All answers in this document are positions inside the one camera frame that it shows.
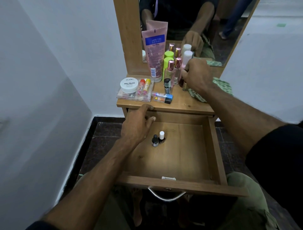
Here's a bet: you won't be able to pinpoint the person's left hand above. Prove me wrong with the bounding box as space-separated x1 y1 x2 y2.
121 104 157 147

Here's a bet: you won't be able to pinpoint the person's right hand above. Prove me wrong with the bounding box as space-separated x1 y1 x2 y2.
181 58 213 95

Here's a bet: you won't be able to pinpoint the slim clear perfume bottle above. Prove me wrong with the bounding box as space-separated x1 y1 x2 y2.
173 57 182 85

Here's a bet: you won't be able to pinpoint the pink spray bottle white cap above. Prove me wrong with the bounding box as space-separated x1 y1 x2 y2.
182 50 193 69

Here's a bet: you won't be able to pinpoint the green striped cloth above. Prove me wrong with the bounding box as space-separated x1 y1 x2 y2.
188 77 234 103

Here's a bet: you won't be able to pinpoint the pink perfume bottle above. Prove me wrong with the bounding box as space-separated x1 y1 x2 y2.
164 60 176 88

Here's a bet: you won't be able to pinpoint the clear plastic compartment box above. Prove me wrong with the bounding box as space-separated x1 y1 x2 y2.
116 79 154 103

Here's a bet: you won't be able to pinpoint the silver polish bottle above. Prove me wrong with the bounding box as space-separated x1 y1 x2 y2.
163 78 172 94

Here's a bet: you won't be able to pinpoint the lime green bottle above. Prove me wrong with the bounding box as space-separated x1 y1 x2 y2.
163 57 175 80

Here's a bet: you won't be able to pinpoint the black-capped clear tube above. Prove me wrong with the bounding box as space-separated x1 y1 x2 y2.
152 96 172 105

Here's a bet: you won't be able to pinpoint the red-capped lip balm tube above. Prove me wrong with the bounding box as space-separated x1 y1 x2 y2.
136 79 146 96

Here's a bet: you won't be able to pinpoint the blue-capped lip balm tube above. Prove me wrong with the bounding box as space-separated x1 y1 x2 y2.
151 92 173 100

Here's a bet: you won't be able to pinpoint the yellow-capped lip balm tube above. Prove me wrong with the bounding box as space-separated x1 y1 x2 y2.
142 78 152 96

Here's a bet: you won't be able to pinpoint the white nail polish remover jar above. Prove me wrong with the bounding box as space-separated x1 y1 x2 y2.
120 77 139 94

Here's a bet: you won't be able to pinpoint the pink cosmetic lotion tube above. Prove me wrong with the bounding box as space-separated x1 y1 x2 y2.
141 27 168 83

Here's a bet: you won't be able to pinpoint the wooden drawer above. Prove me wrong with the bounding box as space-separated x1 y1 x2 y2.
116 109 249 197

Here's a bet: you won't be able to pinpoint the person's left forearm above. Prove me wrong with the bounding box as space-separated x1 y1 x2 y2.
42 140 133 230

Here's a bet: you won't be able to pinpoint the person's right forearm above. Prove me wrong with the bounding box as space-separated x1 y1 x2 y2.
203 83 286 157

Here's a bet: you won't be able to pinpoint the person's left foot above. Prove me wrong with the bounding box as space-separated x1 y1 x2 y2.
132 189 143 227

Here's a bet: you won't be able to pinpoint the person's black right sleeve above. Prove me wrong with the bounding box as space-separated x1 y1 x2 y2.
245 123 303 223

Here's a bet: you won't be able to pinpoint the person's black sleeve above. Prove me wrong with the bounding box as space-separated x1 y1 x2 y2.
26 221 60 230
245 123 303 223

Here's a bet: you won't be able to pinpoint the person's black left sleeve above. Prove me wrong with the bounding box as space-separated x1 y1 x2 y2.
26 221 60 230

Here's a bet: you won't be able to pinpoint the person's olive green trousers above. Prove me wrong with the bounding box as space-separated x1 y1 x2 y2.
75 172 280 230

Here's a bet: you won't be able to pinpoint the wooden dressing table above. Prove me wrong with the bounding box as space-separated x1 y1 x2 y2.
113 0 260 124

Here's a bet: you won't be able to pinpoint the dressing table mirror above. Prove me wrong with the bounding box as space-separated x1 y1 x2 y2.
138 0 257 67

